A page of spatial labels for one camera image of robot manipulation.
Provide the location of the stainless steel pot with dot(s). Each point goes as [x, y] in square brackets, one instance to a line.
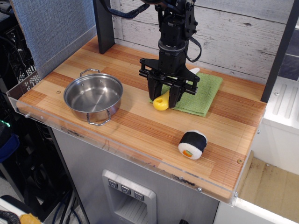
[94, 97]

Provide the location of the blue fabric panel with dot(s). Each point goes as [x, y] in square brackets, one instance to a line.
[54, 29]

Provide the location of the green folded cloth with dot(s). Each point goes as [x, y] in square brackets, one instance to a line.
[199, 104]

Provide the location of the black vertical post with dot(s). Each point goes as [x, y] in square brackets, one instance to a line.
[286, 38]
[104, 27]

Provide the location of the black vertical post right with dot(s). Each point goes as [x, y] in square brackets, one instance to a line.
[286, 38]

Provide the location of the yellow handled toy knife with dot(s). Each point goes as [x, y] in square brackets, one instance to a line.
[161, 103]

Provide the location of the clear acrylic table guard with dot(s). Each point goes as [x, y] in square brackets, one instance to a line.
[141, 134]

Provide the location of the plush sushi roll toy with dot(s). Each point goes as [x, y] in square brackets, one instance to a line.
[192, 144]

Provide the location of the white side cabinet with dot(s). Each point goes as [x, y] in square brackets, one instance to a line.
[268, 191]

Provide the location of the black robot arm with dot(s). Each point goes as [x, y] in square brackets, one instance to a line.
[177, 24]

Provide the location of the black vertical post left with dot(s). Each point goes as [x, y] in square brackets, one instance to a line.
[104, 27]

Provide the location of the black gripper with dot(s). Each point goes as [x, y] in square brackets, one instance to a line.
[169, 69]

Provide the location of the silver dispenser panel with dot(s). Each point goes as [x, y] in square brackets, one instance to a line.
[129, 202]

